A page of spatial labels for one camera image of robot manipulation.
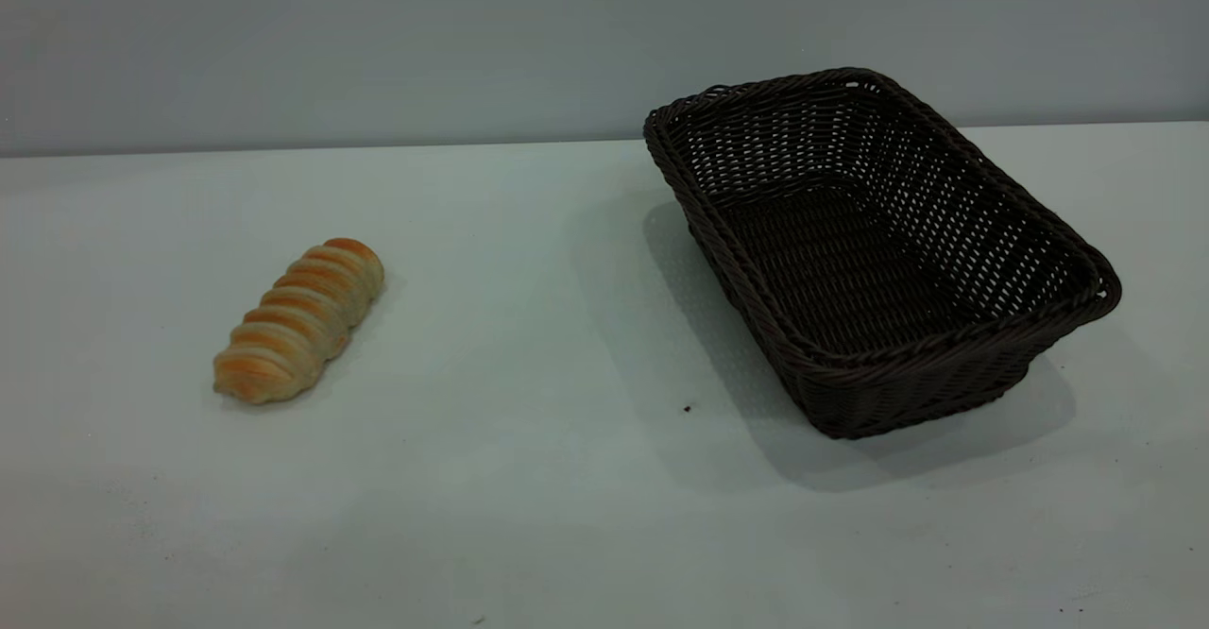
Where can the black wicker basket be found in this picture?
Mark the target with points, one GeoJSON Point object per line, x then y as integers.
{"type": "Point", "coordinates": [850, 393]}

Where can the striped golden bread roll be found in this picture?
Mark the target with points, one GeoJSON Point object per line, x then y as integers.
{"type": "Point", "coordinates": [297, 322]}

